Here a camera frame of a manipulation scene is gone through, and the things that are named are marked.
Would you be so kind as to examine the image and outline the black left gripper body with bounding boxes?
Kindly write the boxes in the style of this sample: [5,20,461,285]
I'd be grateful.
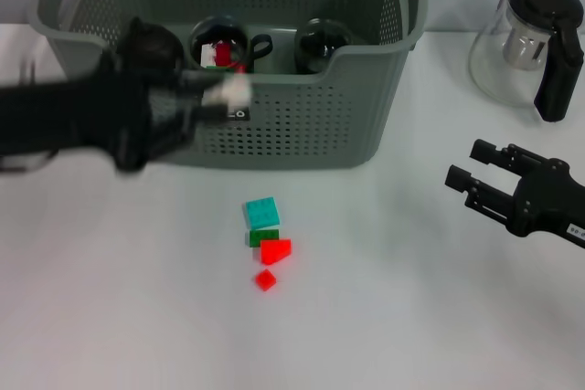
[0,48,203,175]

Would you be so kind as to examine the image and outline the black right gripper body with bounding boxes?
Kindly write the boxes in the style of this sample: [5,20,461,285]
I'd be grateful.
[506,158,585,249]

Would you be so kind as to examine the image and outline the clear small lego brick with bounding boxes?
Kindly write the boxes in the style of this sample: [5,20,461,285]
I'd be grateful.
[199,42,218,68]

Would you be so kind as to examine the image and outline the translucent white toy brick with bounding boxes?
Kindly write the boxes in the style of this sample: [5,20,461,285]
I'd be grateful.
[203,73,253,109]

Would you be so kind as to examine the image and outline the dark red bent toy brick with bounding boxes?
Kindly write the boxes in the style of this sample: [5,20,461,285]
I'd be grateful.
[215,41,232,68]

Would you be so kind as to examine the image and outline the glass teacup with black sleeve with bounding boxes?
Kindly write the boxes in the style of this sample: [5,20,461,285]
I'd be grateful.
[292,18,356,75]
[188,15,274,75]

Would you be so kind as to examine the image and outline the small red toy brick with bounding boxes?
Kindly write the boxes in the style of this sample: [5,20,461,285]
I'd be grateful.
[254,269,279,293]

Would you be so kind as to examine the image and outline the grey perforated plastic storage bin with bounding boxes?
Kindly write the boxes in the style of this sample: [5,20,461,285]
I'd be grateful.
[26,0,431,170]

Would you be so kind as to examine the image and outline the dark round clay teapot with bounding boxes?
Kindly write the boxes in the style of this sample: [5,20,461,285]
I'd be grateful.
[116,16,185,72]

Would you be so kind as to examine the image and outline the teal toy brick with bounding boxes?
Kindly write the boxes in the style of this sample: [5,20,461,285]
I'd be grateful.
[241,196,281,230]

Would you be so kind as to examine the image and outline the dark green flat toy brick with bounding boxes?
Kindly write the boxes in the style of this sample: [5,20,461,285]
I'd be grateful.
[249,228,280,248]

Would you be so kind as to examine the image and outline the red sloped toy brick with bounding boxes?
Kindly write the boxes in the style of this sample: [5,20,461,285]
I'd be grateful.
[259,237,293,266]

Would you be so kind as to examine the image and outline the glass teapot with black handle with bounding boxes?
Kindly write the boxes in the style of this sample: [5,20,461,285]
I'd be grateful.
[468,0,585,124]

